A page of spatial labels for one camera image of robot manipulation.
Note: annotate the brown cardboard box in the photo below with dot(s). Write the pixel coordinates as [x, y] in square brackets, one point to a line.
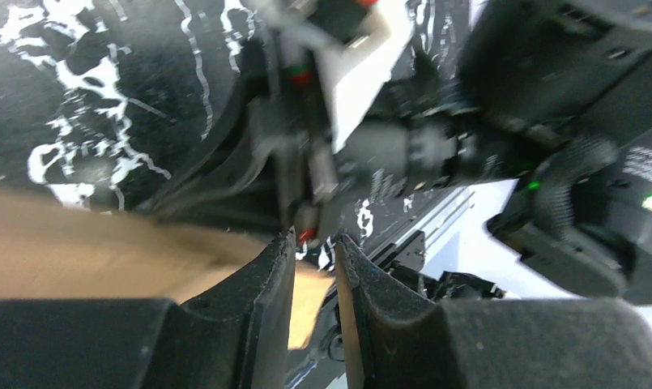
[48, 251]

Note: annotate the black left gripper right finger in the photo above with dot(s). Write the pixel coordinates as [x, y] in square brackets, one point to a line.
[395, 338]

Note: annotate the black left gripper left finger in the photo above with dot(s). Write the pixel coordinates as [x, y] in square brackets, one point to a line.
[234, 335]

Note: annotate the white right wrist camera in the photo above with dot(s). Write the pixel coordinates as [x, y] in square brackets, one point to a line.
[355, 45]

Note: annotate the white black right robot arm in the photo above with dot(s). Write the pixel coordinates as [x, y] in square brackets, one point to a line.
[607, 256]

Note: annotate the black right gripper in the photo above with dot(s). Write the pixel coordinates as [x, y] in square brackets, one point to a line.
[545, 90]

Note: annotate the aluminium frame rail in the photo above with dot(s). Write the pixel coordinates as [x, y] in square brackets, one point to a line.
[419, 232]

